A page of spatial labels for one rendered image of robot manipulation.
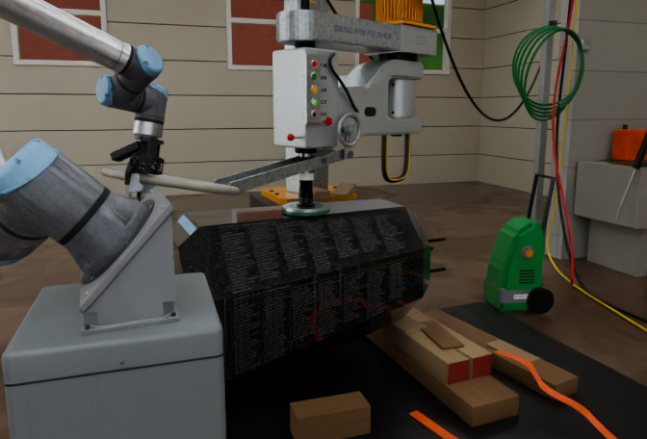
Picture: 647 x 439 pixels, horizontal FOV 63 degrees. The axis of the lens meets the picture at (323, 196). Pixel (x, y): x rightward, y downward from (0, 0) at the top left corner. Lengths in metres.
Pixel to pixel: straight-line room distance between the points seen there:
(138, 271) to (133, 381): 0.21
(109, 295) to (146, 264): 0.09
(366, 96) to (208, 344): 1.66
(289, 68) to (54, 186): 1.37
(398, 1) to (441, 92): 6.77
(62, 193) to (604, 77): 4.53
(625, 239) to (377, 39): 2.93
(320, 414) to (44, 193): 1.40
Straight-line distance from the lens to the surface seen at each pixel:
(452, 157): 9.71
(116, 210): 1.18
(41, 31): 1.55
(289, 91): 2.31
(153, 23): 8.32
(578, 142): 4.94
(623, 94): 5.25
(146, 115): 1.76
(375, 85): 2.58
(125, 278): 1.13
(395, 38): 2.69
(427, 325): 2.76
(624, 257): 4.84
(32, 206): 1.17
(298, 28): 2.28
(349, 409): 2.21
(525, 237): 3.54
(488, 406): 2.41
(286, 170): 2.24
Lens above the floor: 1.28
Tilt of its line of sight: 9 degrees down
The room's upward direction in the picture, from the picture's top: straight up
